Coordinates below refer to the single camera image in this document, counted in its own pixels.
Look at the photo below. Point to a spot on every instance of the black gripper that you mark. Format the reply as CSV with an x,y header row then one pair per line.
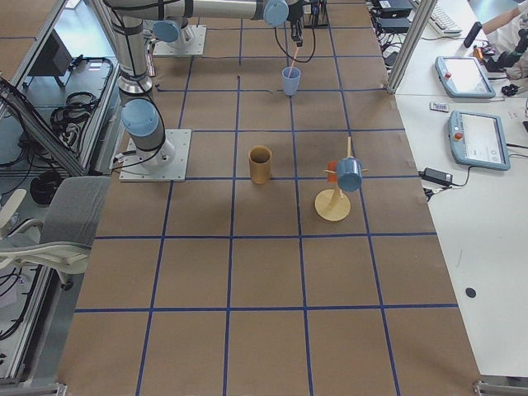
x,y
295,27

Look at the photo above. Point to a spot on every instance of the light blue plastic cup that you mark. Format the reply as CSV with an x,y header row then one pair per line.
x,y
290,80

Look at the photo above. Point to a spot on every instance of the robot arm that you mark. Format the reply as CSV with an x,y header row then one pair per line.
x,y
134,21
175,32

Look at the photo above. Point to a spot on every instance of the bamboo chopstick holder cup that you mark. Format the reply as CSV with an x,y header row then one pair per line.
x,y
259,158

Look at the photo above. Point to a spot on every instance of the orange mug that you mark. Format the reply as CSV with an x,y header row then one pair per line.
x,y
331,171

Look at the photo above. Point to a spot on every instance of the blue mug on tree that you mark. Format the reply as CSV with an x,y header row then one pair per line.
x,y
349,174

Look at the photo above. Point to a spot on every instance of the upper teach pendant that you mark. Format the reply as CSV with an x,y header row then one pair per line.
x,y
462,77

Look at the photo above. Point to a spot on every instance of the teach pendant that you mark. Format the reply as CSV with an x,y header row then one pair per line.
x,y
478,140
462,77

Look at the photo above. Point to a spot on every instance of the wooden mug tree stand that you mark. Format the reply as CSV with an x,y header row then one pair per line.
x,y
333,204

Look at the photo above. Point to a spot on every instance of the black power adapter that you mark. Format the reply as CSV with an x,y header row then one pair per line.
x,y
435,176

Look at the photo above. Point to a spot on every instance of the lower teach pendant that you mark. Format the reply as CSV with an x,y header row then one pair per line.
x,y
478,140

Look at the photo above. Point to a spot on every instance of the grey office chair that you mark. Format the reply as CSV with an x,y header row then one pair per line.
x,y
63,239

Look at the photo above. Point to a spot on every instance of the black wire mug rack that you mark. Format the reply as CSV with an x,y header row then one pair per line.
x,y
315,14

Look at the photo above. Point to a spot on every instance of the aluminium frame post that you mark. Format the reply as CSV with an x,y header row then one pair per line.
x,y
414,34

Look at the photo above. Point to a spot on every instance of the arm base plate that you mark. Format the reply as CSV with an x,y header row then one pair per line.
x,y
168,164
196,48

